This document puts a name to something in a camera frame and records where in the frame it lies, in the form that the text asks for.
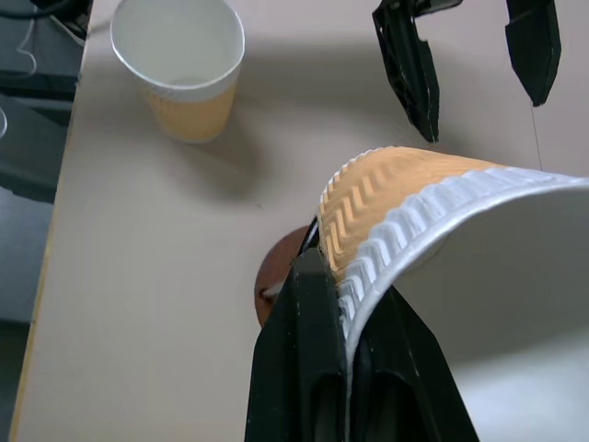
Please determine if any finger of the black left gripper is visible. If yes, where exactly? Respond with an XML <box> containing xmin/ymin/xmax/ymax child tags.
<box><xmin>504</xmin><ymin>0</ymin><xmax>564</xmax><ymax>108</ymax></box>
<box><xmin>371</xmin><ymin>0</ymin><xmax>442</xmax><ymax>144</ymax></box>

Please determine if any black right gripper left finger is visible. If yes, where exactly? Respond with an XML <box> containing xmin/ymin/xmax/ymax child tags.
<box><xmin>243</xmin><ymin>248</ymin><xmax>353</xmax><ymax>442</ymax></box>

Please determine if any black case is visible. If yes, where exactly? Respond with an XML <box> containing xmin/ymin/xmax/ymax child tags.
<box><xmin>0</xmin><ymin>68</ymin><xmax>82</xmax><ymax>204</ymax></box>

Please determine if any thin white cable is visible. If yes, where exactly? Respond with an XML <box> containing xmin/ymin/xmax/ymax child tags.
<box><xmin>16</xmin><ymin>16</ymin><xmax>39</xmax><ymax>77</ymax></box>

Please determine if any orange white ribbed paper cup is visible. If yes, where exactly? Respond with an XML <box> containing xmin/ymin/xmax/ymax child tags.
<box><xmin>110</xmin><ymin>0</ymin><xmax>246</xmax><ymax>145</ymax></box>
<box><xmin>316</xmin><ymin>145</ymin><xmax>589</xmax><ymax>442</ymax></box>

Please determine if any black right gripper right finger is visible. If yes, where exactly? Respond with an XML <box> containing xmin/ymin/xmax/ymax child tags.
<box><xmin>352</xmin><ymin>284</ymin><xmax>480</xmax><ymax>442</ymax></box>

